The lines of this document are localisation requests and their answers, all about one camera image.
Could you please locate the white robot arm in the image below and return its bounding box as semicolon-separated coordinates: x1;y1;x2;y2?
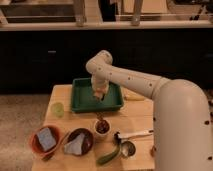
86;50;213;171

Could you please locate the green plastic tray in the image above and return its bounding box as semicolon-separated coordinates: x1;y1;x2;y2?
71;78;124;113

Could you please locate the yellow banana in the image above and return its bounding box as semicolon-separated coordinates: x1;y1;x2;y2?
124;94;146;101

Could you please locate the white cup with contents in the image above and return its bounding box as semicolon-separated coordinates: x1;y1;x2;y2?
94;118;111;138

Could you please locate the dark brown bowl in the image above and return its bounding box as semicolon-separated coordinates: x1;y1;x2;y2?
63;128;93;156

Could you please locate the grey crumpled cloth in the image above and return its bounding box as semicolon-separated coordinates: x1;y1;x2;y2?
64;133;85;155

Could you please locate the small metal cup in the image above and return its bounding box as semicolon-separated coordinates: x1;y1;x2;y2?
121;141;136;158

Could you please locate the blue sponge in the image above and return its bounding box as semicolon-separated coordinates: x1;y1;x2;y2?
37;127;56;151

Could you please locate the orange fruit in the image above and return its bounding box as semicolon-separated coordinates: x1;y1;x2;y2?
150;146;155;157

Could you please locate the orange bowl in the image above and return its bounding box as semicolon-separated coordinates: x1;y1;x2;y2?
29;125;61;157

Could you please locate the white handled scoop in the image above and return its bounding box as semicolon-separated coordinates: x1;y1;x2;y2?
114;130;154;139

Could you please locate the green handled peeler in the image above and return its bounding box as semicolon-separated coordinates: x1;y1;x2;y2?
96;142;120;165

